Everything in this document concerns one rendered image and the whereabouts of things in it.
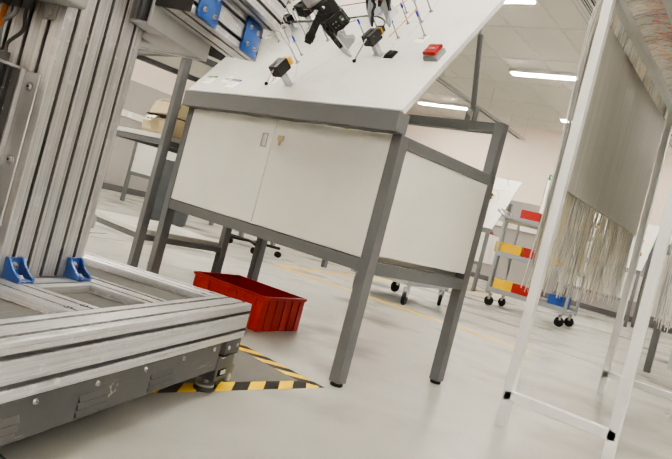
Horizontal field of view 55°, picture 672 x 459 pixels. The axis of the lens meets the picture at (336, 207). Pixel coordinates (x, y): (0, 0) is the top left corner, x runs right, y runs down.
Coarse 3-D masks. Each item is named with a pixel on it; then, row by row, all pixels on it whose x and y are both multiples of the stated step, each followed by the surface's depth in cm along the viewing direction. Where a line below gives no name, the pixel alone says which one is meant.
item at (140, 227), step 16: (160, 64) 332; (176, 64) 326; (192, 64) 314; (208, 64) 288; (176, 80) 281; (192, 80) 348; (176, 96) 279; (176, 112) 281; (128, 128) 301; (160, 144) 280; (176, 144) 284; (160, 160) 279; (160, 176) 281; (144, 208) 279; (112, 224) 295; (128, 224) 286; (144, 224) 279; (144, 240) 281; (176, 240) 293; (192, 240) 303; (208, 240) 310; (224, 240) 312; (224, 256) 313
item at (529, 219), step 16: (528, 224) 677; (592, 240) 674; (496, 256) 691; (512, 256) 681; (528, 256) 678; (496, 288) 685; (512, 288) 681; (528, 288) 671; (544, 304) 656; (560, 304) 651; (576, 304) 684; (560, 320) 648
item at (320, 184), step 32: (288, 128) 234; (320, 128) 223; (288, 160) 231; (320, 160) 220; (352, 160) 211; (384, 160) 202; (288, 192) 228; (320, 192) 218; (352, 192) 208; (256, 224) 236; (288, 224) 225; (320, 224) 215; (352, 224) 206
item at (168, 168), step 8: (168, 160) 643; (168, 168) 641; (168, 176) 641; (160, 184) 644; (168, 184) 641; (160, 192) 643; (160, 200) 643; (160, 208) 643; (152, 216) 646; (176, 216) 647; (184, 216) 655; (176, 224) 649; (184, 224) 661
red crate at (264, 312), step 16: (208, 272) 275; (208, 288) 264; (224, 288) 259; (240, 288) 254; (256, 288) 286; (272, 288) 281; (256, 304) 250; (272, 304) 253; (288, 304) 262; (256, 320) 248; (272, 320) 255; (288, 320) 263
